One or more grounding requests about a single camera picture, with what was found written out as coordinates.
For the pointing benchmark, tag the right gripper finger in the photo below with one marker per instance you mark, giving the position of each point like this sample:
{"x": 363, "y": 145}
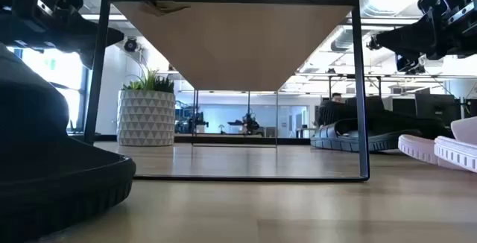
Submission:
{"x": 410, "y": 65}
{"x": 413, "y": 41}

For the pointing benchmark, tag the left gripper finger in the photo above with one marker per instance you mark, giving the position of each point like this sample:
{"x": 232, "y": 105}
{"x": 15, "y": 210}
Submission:
{"x": 85, "y": 32}
{"x": 91, "y": 57}

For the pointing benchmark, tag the black rubber slide sandal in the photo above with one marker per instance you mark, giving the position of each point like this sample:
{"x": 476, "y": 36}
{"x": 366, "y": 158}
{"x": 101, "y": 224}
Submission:
{"x": 37, "y": 161}
{"x": 354, "y": 138}

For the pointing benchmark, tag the background black robot arm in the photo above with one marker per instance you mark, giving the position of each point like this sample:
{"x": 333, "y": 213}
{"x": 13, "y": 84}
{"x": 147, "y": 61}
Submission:
{"x": 250, "y": 124}

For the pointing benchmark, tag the black metal shelf, wooden board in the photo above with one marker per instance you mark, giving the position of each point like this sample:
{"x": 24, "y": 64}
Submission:
{"x": 231, "y": 41}

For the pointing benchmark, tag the dark computer monitor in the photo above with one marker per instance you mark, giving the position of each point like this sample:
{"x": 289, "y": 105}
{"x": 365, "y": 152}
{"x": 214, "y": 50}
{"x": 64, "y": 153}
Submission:
{"x": 438, "y": 109}

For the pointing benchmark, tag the green potted plant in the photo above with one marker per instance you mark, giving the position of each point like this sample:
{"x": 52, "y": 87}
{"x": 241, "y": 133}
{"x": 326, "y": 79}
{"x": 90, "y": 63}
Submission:
{"x": 151, "y": 82}

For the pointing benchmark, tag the person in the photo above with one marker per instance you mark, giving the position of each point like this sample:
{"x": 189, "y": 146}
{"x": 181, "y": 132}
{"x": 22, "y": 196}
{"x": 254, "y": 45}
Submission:
{"x": 337, "y": 97}

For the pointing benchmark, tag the white triangle-patterned planter pot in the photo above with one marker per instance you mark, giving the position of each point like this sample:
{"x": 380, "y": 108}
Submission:
{"x": 146, "y": 120}

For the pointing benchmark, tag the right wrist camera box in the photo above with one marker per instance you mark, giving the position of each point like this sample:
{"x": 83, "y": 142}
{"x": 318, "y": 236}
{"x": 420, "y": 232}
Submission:
{"x": 433, "y": 1}

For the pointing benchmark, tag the round black wall camera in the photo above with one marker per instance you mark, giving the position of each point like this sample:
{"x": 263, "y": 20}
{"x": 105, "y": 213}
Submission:
{"x": 130, "y": 44}

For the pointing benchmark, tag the black background gantry frame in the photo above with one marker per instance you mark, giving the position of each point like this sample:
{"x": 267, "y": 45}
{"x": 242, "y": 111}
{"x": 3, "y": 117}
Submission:
{"x": 354, "y": 75}

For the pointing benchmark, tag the small silver ceiling duct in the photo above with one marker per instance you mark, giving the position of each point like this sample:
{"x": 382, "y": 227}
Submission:
{"x": 342, "y": 40}

